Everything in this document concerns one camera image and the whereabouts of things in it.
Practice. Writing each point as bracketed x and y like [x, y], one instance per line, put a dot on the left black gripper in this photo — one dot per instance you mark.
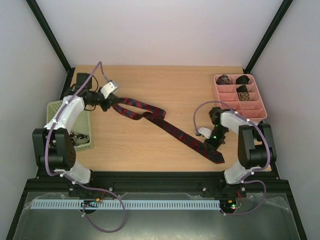
[113, 99]

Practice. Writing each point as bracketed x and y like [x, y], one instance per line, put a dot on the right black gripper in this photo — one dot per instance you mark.
[213, 142]

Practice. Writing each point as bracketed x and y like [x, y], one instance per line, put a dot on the red navy striped tie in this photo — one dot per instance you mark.
[156, 116]

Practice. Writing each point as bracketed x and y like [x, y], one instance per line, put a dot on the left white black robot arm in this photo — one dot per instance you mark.
[53, 147]

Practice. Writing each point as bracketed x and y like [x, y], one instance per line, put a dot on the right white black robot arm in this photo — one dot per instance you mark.
[255, 146]

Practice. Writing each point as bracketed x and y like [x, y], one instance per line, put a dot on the green plastic basket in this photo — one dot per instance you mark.
[82, 124]

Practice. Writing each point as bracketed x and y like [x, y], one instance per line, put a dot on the brown patterned rolled tie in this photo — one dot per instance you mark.
[245, 96]

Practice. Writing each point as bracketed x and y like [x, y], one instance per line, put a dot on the black white patterned tie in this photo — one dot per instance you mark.
[78, 139]

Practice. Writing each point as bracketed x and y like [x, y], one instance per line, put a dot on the pink divided organizer tray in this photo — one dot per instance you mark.
[254, 109]

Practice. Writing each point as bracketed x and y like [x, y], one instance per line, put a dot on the black rolled tie middle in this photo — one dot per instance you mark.
[242, 89]

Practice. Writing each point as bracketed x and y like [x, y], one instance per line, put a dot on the black rolled tie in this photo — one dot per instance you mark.
[242, 80]
[242, 89]

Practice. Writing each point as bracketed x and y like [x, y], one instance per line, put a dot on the dark floral rolled tie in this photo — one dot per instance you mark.
[223, 80]

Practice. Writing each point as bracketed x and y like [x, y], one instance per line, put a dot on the black rolled tie back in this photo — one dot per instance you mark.
[242, 80]

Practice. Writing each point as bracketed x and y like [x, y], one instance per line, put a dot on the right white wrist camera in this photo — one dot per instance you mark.
[203, 132]

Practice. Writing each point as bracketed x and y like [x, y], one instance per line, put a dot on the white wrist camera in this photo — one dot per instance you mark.
[109, 88]
[203, 132]

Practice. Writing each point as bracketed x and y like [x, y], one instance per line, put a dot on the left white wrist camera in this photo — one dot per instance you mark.
[109, 88]

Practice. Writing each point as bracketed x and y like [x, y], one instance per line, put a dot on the left black frame post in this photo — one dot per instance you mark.
[38, 14]

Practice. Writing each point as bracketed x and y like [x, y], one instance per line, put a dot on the black frame post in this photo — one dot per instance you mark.
[38, 14]
[279, 15]

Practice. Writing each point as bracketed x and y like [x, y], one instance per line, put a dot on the black aluminium frame rail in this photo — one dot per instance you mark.
[205, 184]

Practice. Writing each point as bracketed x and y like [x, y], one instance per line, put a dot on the light blue cable duct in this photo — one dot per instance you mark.
[73, 204]

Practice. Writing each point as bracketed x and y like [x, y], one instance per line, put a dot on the right black frame post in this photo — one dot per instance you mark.
[279, 15]

